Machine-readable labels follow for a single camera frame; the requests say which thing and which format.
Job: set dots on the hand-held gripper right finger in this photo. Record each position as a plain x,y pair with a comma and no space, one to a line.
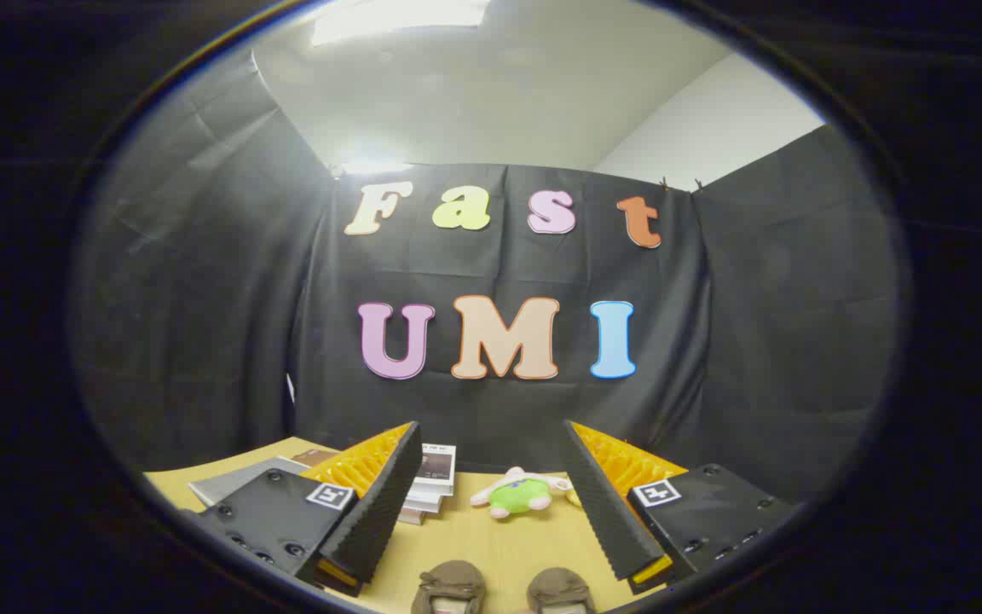
606,512

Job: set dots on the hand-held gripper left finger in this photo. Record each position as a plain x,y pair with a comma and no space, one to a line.
384,503

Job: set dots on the brown fleece shoe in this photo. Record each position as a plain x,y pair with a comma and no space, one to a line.
450,580
561,587

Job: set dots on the grey storage box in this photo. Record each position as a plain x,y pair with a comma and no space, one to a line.
231,482

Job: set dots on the yellow plush toy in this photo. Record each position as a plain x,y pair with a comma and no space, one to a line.
574,497

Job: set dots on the white photo cover book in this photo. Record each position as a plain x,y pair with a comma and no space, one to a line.
437,467

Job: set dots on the brown book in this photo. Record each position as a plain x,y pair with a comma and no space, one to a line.
314,458

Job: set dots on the green and pink plush toy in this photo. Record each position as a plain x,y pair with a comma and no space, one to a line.
521,496

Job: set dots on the black backdrop cloth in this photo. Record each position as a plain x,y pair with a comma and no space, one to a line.
244,341

